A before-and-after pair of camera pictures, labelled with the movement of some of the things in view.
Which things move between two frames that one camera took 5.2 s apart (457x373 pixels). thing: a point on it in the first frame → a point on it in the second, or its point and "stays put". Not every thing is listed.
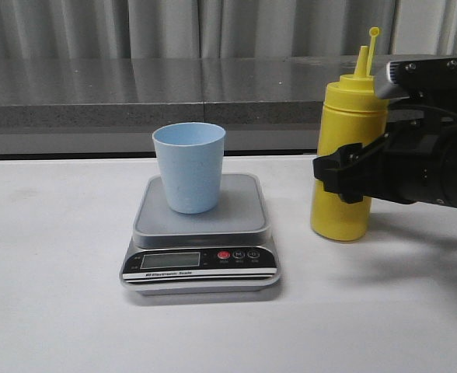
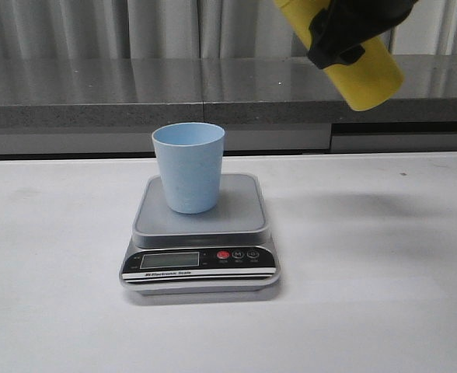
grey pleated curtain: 193,29 stays put
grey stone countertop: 228,92 stays put
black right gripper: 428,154 → 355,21
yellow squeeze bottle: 350,113 → 364,85
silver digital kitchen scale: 228,249 stays put
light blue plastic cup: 191,156 stays put
